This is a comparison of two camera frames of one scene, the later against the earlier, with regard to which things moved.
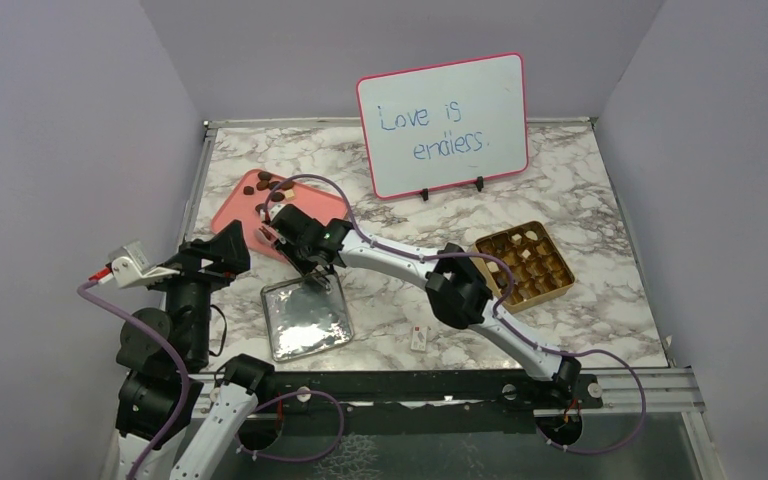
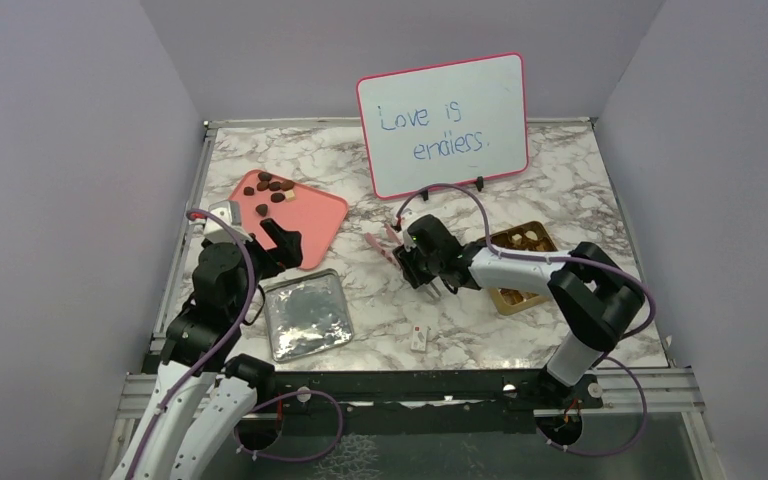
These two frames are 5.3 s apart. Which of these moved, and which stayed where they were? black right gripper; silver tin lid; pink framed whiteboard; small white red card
Moved: black right gripper
Stayed: small white red card; pink framed whiteboard; silver tin lid
